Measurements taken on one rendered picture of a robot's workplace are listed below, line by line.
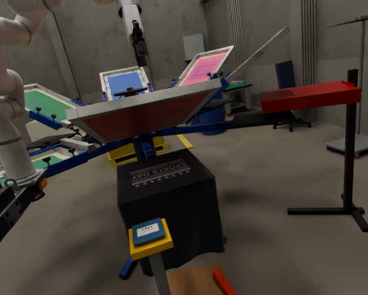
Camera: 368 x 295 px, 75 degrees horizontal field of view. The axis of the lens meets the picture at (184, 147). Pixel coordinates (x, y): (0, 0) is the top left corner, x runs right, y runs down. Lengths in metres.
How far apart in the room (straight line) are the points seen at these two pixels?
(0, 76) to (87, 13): 9.00
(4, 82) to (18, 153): 0.26
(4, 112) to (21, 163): 0.20
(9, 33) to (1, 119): 0.30
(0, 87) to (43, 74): 9.06
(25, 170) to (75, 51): 8.90
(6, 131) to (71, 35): 8.97
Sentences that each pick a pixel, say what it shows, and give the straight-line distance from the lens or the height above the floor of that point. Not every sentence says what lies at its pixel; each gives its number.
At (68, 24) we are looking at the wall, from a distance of 10.03.
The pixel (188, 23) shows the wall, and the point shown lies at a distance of 10.15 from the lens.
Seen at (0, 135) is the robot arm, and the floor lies 1.33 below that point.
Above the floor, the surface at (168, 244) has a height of 0.94.
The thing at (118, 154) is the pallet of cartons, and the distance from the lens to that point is 4.46.
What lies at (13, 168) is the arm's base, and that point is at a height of 1.20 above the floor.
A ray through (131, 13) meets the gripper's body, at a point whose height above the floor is 1.62.
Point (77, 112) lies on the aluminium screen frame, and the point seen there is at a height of 1.36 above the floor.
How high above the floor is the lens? 1.44
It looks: 18 degrees down
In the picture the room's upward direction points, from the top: 11 degrees counter-clockwise
